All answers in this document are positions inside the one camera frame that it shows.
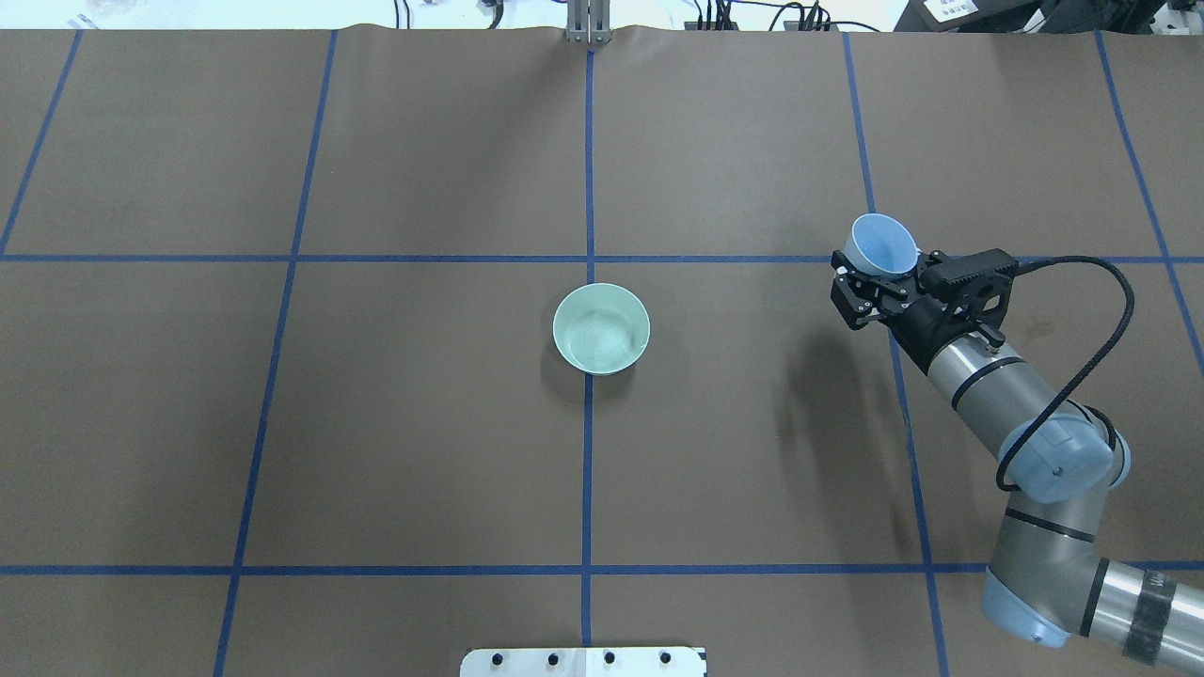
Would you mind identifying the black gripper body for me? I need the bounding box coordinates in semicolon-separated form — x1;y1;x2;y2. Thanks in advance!
879;284;979;372

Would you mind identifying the light blue plastic cup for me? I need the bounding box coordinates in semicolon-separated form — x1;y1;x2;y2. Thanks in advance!
839;212;920;279

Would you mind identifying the green ceramic bowl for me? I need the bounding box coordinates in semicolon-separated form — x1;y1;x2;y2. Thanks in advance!
551;283;651;376

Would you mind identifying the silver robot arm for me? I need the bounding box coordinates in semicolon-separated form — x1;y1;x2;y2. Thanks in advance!
831;247;1203;676

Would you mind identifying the black box with label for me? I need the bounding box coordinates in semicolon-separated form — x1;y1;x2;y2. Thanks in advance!
892;1;1041;34

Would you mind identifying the brown paper table cover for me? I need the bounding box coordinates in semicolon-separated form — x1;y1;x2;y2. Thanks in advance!
2;25;1202;676

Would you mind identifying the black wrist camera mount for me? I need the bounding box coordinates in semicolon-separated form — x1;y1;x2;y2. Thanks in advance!
919;248;1020;351

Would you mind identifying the aluminium frame post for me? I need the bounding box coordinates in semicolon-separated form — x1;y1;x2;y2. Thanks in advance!
562;0;613;47

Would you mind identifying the white pedestal column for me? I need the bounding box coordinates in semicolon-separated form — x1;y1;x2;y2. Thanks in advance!
459;646;709;676

